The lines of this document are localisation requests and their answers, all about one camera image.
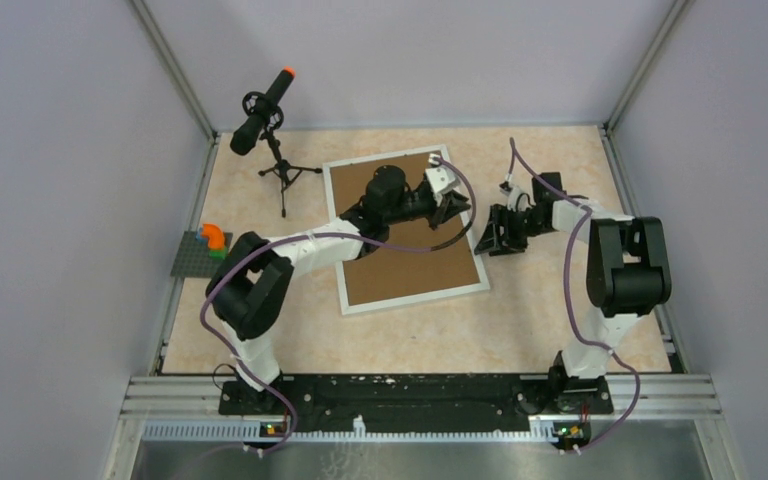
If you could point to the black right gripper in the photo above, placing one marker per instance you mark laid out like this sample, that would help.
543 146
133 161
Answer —
491 241

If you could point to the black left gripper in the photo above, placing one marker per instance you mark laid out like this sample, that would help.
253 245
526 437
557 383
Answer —
451 204

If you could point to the white picture frame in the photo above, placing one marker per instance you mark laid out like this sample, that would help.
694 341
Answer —
480 265

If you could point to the brown frame backing board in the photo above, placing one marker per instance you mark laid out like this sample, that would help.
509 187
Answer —
410 265

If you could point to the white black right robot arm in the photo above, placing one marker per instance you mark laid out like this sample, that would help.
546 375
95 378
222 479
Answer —
627 269

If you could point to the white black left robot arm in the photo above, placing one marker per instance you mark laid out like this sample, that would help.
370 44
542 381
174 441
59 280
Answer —
249 288

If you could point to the black microphone tripod stand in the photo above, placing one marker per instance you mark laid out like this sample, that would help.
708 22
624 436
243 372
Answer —
283 169

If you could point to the black microphone orange tip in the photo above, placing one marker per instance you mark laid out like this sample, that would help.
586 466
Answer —
263 112

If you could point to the green toy block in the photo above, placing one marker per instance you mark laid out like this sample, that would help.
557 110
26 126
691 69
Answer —
218 254

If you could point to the orange curved toy block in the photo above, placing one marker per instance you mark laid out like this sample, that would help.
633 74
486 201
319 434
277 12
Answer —
214 236

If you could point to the blue toy block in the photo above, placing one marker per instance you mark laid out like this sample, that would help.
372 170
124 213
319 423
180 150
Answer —
199 237

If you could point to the grey lego baseplate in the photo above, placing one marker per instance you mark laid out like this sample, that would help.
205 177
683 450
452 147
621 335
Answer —
192 260

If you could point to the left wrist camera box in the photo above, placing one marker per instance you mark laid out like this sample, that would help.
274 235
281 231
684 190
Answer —
441 177

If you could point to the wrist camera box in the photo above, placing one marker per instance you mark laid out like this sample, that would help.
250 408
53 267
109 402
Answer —
517 199
441 177

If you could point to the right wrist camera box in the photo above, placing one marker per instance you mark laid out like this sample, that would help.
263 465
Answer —
517 199

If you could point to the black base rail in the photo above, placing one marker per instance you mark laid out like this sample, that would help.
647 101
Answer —
411 403

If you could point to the aluminium front rail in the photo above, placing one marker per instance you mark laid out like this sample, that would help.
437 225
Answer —
186 408

